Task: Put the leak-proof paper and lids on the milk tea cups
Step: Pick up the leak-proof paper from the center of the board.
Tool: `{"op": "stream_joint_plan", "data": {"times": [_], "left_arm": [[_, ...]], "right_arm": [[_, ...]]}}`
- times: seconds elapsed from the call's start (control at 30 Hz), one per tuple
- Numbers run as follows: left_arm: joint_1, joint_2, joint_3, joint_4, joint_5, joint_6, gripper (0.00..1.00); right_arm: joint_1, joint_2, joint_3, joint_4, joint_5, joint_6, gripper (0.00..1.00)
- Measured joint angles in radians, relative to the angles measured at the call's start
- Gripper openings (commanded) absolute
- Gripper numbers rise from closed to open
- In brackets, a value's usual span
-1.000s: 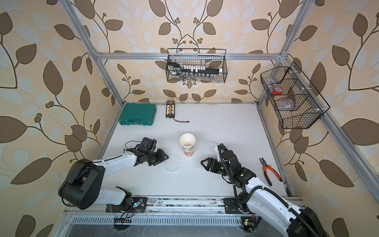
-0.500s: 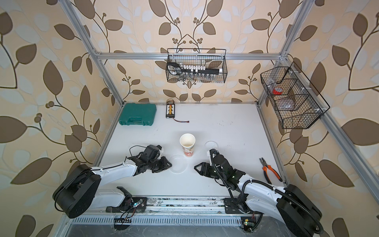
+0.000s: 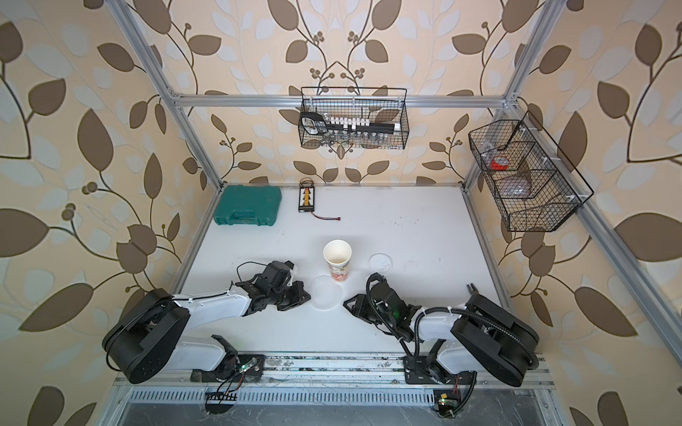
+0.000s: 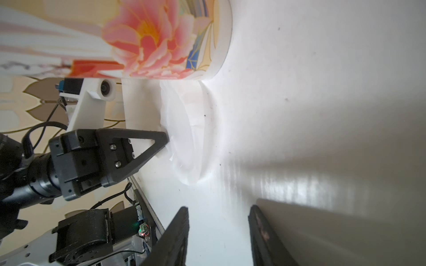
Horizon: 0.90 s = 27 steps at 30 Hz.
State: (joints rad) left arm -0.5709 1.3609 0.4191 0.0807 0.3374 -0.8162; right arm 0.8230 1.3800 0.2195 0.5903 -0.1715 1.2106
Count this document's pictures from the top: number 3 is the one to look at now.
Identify black handled scissors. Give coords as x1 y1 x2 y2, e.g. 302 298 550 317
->
298 112 333 137

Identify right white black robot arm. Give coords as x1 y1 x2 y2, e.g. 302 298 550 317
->
343 273 539 387

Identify white plastic cup lid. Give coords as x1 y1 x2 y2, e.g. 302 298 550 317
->
368 253 393 274

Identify left arm base wiring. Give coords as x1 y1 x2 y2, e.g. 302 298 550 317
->
204 356 265 415

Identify right arm base wiring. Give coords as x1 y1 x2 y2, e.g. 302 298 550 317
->
432 371 478 419

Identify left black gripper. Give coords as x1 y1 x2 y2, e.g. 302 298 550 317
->
268 281 314 310

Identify red item in basket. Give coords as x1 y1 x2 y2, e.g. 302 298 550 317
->
489 155 510 171

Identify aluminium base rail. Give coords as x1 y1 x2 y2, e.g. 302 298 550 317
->
97 353 568 425

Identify black wire basket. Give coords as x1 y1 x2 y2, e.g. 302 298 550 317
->
468 112 594 233
298 85 410 151

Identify green plastic tool case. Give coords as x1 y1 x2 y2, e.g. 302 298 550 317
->
213 186 282 226

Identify round translucent leak-proof paper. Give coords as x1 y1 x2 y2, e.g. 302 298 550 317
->
307 275 344 312

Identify right black wire basket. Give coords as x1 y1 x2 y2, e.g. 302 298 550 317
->
468 112 594 233

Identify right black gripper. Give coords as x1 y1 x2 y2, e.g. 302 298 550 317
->
343 293 395 327

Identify printed paper milk tea cup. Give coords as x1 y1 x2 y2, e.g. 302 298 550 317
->
323 240 353 282

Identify clear plastic bag in basket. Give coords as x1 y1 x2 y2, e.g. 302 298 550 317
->
497 175 532 200

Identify back black wire basket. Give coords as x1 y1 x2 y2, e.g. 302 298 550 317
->
298 85 410 151

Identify black yellow charging board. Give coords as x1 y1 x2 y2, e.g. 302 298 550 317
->
298 177 314 213

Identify white black connector strip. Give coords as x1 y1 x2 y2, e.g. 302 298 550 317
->
328 117 402 135

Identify black corrugated cable conduit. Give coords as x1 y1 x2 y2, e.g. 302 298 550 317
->
364 272 540 371

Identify aluminium frame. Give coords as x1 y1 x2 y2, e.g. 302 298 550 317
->
106 1 681 360

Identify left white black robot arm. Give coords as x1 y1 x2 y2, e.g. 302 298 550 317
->
102 261 311 384

